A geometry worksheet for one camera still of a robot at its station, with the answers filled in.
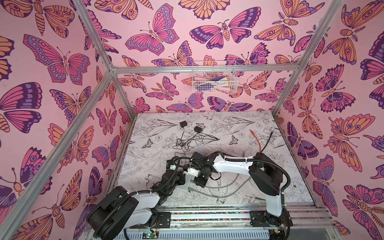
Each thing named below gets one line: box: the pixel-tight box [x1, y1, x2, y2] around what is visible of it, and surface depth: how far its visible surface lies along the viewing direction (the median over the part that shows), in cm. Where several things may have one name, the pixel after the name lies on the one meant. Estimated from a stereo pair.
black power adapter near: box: [194, 126, 202, 133], surface depth 111 cm
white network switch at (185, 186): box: [175, 174, 192, 192], surface depth 83 cm
